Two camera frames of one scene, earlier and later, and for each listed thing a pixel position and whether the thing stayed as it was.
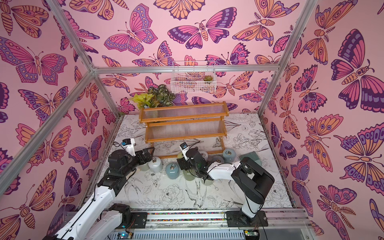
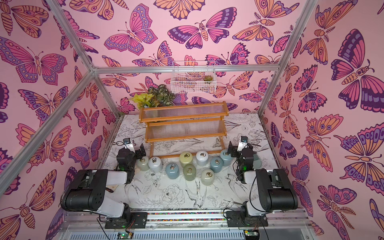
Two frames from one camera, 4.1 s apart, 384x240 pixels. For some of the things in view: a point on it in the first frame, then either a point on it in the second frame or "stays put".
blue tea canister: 172,170 stays put
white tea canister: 155,165 stays put
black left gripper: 147,158 to 138,154
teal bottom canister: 229,155 stays put
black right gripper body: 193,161 to 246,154
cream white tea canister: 144,167 stays put
